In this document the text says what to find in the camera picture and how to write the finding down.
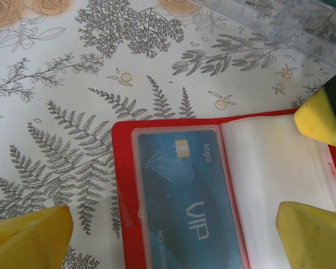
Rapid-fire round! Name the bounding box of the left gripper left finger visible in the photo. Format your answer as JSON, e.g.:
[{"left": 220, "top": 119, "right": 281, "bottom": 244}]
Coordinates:
[{"left": 0, "top": 205, "right": 74, "bottom": 269}]

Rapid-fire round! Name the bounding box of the clear acrylic card stand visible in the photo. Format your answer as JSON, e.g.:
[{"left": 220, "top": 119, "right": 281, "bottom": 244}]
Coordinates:
[{"left": 190, "top": 0, "right": 336, "bottom": 69}]

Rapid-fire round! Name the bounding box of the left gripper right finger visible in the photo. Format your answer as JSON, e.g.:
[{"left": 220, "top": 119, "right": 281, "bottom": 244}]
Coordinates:
[{"left": 276, "top": 201, "right": 336, "bottom": 269}]

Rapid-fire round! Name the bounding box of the blue VIP card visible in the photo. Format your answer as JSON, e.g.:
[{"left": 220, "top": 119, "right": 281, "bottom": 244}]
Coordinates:
[{"left": 137, "top": 129, "right": 243, "bottom": 269}]

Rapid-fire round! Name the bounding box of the red card holder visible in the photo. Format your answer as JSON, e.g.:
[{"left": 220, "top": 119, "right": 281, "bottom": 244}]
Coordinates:
[{"left": 111, "top": 108, "right": 336, "bottom": 269}]

